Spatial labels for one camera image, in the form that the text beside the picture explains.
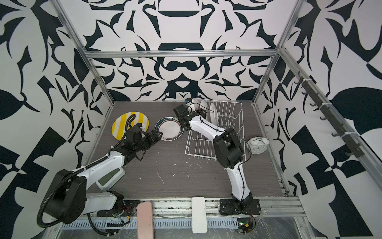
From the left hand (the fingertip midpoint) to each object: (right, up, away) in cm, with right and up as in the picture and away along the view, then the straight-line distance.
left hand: (159, 133), depth 87 cm
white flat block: (+22, -36, -17) cm, 45 cm away
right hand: (+25, +13, +6) cm, 29 cm away
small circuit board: (+45, -41, -16) cm, 63 cm away
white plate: (+33, +11, +9) cm, 36 cm away
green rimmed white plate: (+4, +2, +18) cm, 19 cm away
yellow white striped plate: (-32, +4, +18) cm, 37 cm away
